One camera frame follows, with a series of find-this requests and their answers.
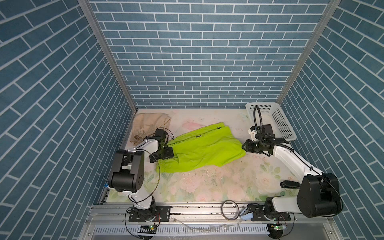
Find white plastic basket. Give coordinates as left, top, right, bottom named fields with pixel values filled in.
left=246, top=102, right=297, bottom=141

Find beige shorts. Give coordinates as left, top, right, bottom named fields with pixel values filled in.
left=130, top=113, right=172, bottom=145

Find lime green shorts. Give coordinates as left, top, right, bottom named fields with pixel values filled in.
left=156, top=122, right=246, bottom=173

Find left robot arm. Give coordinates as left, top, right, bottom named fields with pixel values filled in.
left=105, top=127, right=174, bottom=214

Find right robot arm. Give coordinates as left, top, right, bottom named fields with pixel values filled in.
left=242, top=126, right=344, bottom=218

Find small black remote device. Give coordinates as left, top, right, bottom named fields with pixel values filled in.
left=280, top=180, right=301, bottom=189

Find blue white connector plug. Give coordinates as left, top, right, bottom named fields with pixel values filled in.
left=240, top=212, right=254, bottom=221

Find black corrugated cable hose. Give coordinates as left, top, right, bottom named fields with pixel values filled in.
left=253, top=105, right=265, bottom=140

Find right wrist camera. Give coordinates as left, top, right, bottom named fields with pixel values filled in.
left=248, top=126, right=258, bottom=142

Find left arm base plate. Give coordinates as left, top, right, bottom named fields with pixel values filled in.
left=128, top=206, right=171, bottom=223

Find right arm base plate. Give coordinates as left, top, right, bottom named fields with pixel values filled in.
left=247, top=204, right=291, bottom=222

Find black coiled cable loop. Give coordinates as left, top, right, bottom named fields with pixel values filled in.
left=221, top=200, right=241, bottom=222

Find white slotted cable duct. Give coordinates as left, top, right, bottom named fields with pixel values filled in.
left=94, top=224, right=269, bottom=237

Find aluminium front rail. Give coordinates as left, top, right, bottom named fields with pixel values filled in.
left=79, top=203, right=342, bottom=240

